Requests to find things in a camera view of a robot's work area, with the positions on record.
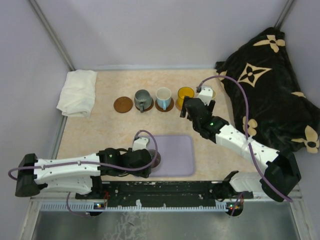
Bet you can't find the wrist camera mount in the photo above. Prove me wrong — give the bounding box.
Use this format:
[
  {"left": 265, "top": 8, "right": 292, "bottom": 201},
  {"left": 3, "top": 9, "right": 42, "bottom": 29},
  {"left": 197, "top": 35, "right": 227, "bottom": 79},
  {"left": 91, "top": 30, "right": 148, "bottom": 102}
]
[
  {"left": 196, "top": 85, "right": 214, "bottom": 106},
  {"left": 132, "top": 136, "right": 150, "bottom": 151}
]

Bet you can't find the yellow mug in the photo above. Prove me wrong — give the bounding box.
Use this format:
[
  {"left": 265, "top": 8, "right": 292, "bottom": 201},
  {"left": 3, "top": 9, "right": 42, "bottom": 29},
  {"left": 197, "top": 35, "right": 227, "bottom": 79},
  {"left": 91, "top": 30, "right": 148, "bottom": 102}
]
[{"left": 177, "top": 86, "right": 195, "bottom": 100}]

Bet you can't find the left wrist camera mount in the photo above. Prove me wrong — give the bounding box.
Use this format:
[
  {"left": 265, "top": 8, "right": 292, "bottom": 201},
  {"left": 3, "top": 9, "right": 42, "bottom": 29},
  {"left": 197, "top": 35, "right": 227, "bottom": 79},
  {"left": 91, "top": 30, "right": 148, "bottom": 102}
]
[{"left": 132, "top": 136, "right": 150, "bottom": 151}]

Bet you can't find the cream mug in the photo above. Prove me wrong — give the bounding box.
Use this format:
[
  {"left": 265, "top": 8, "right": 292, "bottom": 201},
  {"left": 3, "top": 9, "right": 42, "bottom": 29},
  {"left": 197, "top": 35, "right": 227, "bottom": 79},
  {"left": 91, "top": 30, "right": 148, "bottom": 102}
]
[{"left": 211, "top": 89, "right": 217, "bottom": 100}]

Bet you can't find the purple mug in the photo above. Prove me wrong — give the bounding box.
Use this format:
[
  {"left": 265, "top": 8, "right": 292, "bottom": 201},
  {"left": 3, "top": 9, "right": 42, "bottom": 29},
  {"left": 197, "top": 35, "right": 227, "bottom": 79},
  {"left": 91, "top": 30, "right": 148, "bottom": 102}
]
[{"left": 148, "top": 149, "right": 161, "bottom": 171}]

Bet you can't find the black floral blanket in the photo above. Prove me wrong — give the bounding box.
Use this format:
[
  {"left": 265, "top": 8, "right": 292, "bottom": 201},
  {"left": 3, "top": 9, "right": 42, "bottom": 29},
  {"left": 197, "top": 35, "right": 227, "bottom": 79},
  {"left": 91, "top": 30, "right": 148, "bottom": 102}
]
[{"left": 215, "top": 27, "right": 320, "bottom": 154}]

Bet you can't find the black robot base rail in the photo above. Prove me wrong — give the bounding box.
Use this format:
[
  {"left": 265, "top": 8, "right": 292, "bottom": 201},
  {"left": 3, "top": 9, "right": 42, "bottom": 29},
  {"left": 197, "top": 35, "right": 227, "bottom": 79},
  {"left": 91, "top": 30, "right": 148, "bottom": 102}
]
[{"left": 75, "top": 181, "right": 240, "bottom": 208}]

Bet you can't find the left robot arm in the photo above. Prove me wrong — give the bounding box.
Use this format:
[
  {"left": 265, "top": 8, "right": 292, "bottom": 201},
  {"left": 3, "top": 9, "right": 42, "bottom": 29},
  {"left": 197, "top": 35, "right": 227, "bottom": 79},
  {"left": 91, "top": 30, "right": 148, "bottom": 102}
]
[{"left": 15, "top": 148, "right": 155, "bottom": 199}]

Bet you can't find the dark wooden coaster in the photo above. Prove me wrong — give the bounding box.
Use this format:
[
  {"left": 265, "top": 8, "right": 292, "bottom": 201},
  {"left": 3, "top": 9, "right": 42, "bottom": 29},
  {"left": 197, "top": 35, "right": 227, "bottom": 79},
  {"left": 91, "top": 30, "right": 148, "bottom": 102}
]
[
  {"left": 155, "top": 98, "right": 175, "bottom": 113},
  {"left": 113, "top": 96, "right": 133, "bottom": 114}
]

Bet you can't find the grey-green mug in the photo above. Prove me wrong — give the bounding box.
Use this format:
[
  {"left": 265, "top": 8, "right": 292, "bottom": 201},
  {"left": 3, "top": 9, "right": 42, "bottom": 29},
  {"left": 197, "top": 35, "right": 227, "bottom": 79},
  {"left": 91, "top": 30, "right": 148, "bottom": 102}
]
[{"left": 134, "top": 89, "right": 152, "bottom": 102}]

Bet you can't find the lavender plastic tray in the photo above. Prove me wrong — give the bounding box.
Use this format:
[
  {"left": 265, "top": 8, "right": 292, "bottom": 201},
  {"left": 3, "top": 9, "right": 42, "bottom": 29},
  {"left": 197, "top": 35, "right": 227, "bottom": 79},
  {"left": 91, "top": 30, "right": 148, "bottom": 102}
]
[{"left": 149, "top": 135, "right": 196, "bottom": 178}]

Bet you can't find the woven rattan coaster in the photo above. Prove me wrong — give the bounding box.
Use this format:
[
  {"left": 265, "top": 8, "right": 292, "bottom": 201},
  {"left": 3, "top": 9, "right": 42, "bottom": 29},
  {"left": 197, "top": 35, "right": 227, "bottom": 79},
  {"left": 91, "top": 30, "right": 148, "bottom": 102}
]
[{"left": 175, "top": 99, "right": 184, "bottom": 111}]

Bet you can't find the brown wooden coaster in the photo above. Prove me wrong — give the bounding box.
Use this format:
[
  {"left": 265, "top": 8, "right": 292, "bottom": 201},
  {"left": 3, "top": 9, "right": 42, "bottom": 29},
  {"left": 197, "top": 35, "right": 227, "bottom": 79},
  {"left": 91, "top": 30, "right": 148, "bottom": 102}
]
[{"left": 134, "top": 98, "right": 154, "bottom": 113}]

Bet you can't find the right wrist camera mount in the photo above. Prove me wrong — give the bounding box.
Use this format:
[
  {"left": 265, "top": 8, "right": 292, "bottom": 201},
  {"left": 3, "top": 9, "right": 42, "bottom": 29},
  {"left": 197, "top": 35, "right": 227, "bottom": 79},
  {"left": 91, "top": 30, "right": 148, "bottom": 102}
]
[{"left": 196, "top": 85, "right": 214, "bottom": 106}]

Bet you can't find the white folded cloth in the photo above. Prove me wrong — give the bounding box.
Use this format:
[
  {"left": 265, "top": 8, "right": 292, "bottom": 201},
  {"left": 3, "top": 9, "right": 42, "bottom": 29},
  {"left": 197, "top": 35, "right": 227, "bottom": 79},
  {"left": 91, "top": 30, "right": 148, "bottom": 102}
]
[{"left": 56, "top": 69, "right": 98, "bottom": 118}]

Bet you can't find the white mug blue handle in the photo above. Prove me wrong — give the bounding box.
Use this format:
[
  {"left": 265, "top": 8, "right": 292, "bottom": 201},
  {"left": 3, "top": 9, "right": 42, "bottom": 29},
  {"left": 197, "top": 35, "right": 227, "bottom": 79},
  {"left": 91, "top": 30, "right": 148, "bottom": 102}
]
[{"left": 156, "top": 87, "right": 172, "bottom": 111}]

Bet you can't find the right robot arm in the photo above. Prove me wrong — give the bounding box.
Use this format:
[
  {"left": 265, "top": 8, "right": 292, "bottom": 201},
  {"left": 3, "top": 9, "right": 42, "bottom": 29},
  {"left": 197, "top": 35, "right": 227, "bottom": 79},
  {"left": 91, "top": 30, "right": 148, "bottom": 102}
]
[{"left": 180, "top": 97, "right": 301, "bottom": 202}]

